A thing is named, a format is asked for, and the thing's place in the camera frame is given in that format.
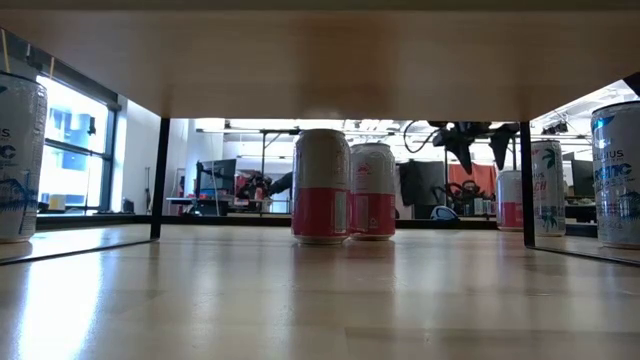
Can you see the black computer monitor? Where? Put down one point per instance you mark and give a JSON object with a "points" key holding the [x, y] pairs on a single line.
{"points": [[582, 177], [217, 177]]}

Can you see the orange cloth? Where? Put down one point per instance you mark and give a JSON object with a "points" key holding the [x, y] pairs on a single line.
{"points": [[480, 175]]}

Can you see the person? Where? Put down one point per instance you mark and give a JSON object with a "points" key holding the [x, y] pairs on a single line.
{"points": [[282, 184]]}

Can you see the black window frame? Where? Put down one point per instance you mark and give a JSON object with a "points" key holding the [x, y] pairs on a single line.
{"points": [[111, 160]]}

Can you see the black cloth panel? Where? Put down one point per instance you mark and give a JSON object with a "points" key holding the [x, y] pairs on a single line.
{"points": [[422, 185]]}

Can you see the black metal table frame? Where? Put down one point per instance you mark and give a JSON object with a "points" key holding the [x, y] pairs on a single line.
{"points": [[200, 219]]}

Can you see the red and black equipment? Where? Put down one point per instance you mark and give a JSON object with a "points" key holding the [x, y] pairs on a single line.
{"points": [[250, 186]]}

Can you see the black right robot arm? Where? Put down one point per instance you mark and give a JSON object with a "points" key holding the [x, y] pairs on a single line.
{"points": [[635, 82]]}

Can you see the wooden shelf with black legs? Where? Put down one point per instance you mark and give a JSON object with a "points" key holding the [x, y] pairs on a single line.
{"points": [[320, 65]]}

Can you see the white and blue rounded object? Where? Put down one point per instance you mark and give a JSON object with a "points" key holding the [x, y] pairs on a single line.
{"points": [[444, 214]]}

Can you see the background desk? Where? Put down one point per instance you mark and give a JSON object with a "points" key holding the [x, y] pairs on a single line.
{"points": [[200, 200]]}

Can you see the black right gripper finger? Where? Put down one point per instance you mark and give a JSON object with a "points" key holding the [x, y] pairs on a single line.
{"points": [[460, 145], [501, 142]]}

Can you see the black background robot arm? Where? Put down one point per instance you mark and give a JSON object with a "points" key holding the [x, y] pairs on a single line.
{"points": [[467, 192]]}

